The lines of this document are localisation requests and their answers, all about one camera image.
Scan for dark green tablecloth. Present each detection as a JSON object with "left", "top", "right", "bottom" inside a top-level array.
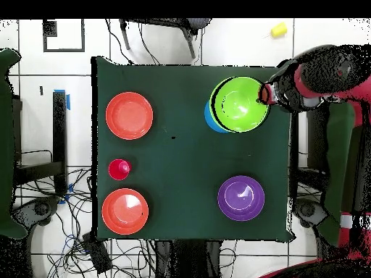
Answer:
[{"left": 91, "top": 55, "right": 300, "bottom": 242}]

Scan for black metal stand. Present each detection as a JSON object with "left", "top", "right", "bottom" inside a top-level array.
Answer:
[
  {"left": 290, "top": 111, "right": 330, "bottom": 192},
  {"left": 12, "top": 90, "right": 70, "bottom": 198}
]

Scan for black power strip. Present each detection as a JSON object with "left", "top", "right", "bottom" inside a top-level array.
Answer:
[{"left": 81, "top": 232, "right": 113, "bottom": 275}]

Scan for light green plastic bowl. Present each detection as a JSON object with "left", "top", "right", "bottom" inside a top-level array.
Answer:
[{"left": 208, "top": 75, "right": 271, "bottom": 133}]

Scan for red plastic cup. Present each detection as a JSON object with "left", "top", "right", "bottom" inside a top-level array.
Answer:
[{"left": 107, "top": 158, "right": 132, "bottom": 181}]

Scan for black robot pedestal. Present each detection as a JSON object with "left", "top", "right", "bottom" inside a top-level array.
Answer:
[{"left": 154, "top": 240, "right": 224, "bottom": 278}]

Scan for grey metal-legged chair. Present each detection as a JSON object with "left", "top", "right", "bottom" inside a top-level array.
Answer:
[{"left": 119, "top": 18, "right": 212, "bottom": 59}]

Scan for orange plastic bowl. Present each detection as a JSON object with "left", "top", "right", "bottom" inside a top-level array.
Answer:
[
  {"left": 105, "top": 91, "right": 154, "bottom": 140},
  {"left": 101, "top": 188, "right": 150, "bottom": 236}
]

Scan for light blue plastic bowl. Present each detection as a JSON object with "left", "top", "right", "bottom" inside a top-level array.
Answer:
[{"left": 204, "top": 99, "right": 230, "bottom": 134}]

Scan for tangled black floor cables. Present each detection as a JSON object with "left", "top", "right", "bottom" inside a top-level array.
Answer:
[{"left": 14, "top": 166, "right": 159, "bottom": 278}]

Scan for black square frame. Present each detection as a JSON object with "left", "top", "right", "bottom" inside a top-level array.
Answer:
[{"left": 42, "top": 19, "right": 86, "bottom": 54}]

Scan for blue tape strip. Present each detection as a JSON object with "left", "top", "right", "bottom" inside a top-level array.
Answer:
[{"left": 54, "top": 88, "right": 72, "bottom": 111}]

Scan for black chair base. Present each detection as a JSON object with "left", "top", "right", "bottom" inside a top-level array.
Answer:
[
  {"left": 292, "top": 197, "right": 330, "bottom": 229},
  {"left": 11, "top": 195, "right": 62, "bottom": 232}
]

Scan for yellow smooth plastic cup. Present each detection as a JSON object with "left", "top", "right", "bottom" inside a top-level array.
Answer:
[{"left": 270, "top": 22, "right": 288, "bottom": 39}]

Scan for purple plastic bowl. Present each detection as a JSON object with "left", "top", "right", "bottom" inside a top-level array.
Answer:
[{"left": 217, "top": 174, "right": 266, "bottom": 222}]

